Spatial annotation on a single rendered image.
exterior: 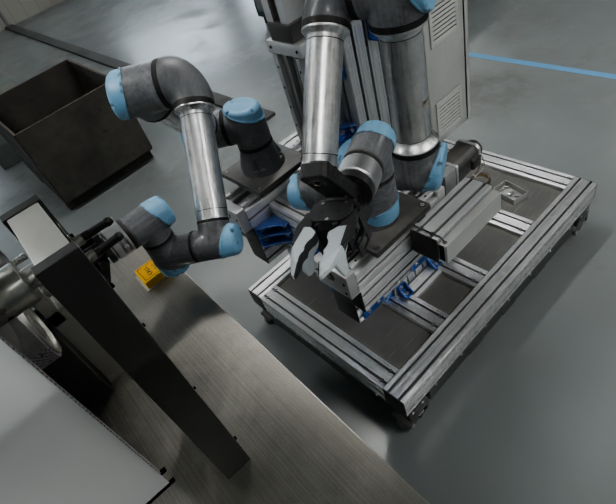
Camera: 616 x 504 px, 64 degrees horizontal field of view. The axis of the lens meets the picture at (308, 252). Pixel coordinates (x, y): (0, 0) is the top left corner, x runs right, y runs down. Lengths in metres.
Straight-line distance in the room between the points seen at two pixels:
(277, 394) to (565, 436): 1.16
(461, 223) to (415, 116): 0.43
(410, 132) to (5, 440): 0.91
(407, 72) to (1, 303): 0.81
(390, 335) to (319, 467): 1.01
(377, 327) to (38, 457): 1.32
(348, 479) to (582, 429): 1.18
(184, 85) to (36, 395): 0.73
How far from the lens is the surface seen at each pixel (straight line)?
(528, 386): 1.99
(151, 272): 1.33
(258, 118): 1.59
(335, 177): 0.73
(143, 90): 1.24
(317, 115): 0.99
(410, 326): 1.87
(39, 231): 0.63
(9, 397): 0.74
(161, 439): 1.06
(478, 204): 1.51
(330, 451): 0.92
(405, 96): 1.10
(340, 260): 0.71
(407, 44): 1.05
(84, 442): 0.84
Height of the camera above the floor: 1.72
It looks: 43 degrees down
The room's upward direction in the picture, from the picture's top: 20 degrees counter-clockwise
